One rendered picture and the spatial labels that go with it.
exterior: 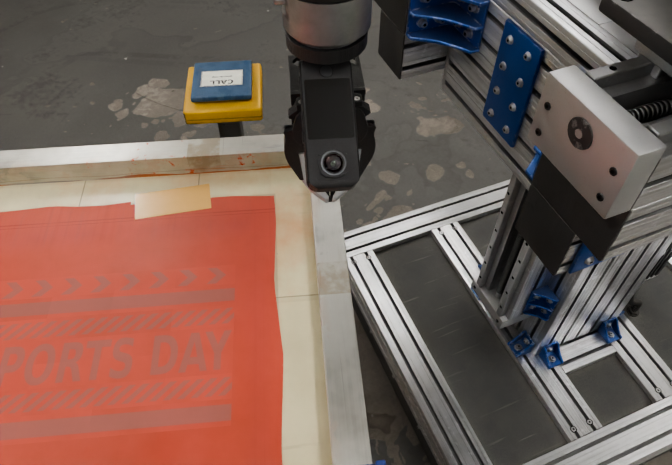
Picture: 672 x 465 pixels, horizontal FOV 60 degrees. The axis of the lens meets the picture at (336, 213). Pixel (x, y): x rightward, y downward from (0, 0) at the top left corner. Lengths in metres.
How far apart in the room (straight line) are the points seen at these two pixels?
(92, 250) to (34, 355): 0.15
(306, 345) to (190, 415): 0.15
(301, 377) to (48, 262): 0.37
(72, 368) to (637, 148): 0.63
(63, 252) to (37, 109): 1.95
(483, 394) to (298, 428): 0.92
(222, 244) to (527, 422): 0.96
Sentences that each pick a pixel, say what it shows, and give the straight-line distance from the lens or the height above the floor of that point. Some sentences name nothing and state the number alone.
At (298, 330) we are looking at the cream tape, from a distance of 0.70.
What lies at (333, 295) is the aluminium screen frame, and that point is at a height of 0.99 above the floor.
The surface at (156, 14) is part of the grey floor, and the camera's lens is 3.21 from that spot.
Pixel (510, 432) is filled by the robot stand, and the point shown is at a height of 0.21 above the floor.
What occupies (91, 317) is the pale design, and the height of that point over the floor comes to 0.96.
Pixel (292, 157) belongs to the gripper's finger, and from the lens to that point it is 0.58.
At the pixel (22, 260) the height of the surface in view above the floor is 0.96.
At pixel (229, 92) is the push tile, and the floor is 0.97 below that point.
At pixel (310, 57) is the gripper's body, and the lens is 0.50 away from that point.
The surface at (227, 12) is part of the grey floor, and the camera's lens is 3.14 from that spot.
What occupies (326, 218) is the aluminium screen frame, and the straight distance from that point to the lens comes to 0.76.
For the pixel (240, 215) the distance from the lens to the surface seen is 0.82.
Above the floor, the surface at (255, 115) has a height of 0.94.
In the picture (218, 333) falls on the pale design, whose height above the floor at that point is 0.96.
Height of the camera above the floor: 1.57
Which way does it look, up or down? 50 degrees down
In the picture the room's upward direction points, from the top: straight up
